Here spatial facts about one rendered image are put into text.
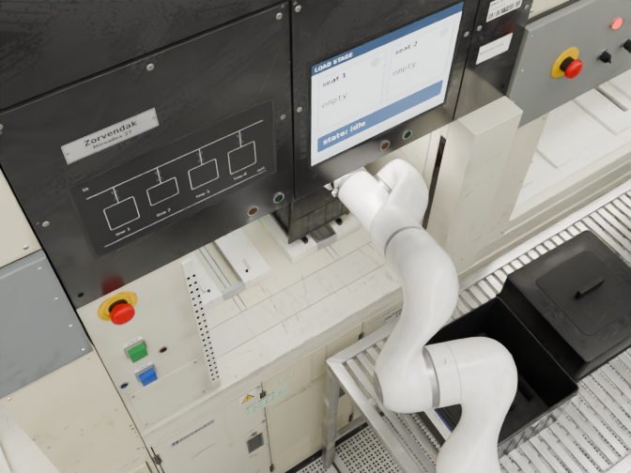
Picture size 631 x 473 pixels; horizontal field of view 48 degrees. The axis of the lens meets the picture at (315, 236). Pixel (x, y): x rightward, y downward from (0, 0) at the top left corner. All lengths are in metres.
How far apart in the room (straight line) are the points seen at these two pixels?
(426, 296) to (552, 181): 1.00
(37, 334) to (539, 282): 1.20
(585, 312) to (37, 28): 1.42
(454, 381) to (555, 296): 0.75
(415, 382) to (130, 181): 0.52
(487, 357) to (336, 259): 0.73
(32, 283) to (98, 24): 0.40
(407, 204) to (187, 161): 0.49
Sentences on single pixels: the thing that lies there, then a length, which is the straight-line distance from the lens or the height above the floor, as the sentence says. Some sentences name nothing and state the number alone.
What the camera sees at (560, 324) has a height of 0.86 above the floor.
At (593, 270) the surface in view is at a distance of 1.93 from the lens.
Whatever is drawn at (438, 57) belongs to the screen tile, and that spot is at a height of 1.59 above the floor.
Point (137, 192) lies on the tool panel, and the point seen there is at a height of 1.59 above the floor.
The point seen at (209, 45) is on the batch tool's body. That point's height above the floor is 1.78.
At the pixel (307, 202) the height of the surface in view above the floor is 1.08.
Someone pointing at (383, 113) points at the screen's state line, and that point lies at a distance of 1.22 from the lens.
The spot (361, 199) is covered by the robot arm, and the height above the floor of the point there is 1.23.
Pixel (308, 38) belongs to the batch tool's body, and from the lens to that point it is 1.01.
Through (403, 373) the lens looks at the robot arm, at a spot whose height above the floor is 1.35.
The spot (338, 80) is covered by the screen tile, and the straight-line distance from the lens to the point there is 1.09.
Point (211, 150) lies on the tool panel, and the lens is 1.04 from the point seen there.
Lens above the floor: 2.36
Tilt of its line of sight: 54 degrees down
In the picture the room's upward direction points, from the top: 1 degrees clockwise
